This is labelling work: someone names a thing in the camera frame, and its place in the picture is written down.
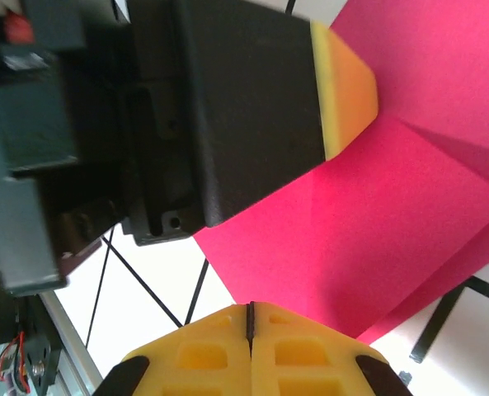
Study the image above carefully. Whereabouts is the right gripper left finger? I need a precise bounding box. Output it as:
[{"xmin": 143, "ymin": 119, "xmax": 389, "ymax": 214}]
[{"xmin": 99, "ymin": 303, "xmax": 252, "ymax": 396}]

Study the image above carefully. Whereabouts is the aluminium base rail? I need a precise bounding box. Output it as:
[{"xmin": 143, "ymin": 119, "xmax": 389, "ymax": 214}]
[{"xmin": 41, "ymin": 288, "xmax": 105, "ymax": 396}]

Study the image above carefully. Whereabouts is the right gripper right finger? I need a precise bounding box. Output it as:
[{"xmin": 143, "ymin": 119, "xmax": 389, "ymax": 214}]
[{"xmin": 250, "ymin": 302, "xmax": 410, "ymax": 396}]

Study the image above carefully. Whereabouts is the pink paper sheet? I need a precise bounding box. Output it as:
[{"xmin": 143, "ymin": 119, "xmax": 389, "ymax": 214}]
[{"xmin": 192, "ymin": 0, "xmax": 489, "ymax": 346}]

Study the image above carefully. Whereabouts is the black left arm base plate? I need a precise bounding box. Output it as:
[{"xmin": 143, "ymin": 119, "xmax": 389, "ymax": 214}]
[{"xmin": 0, "ymin": 329, "xmax": 62, "ymax": 396}]

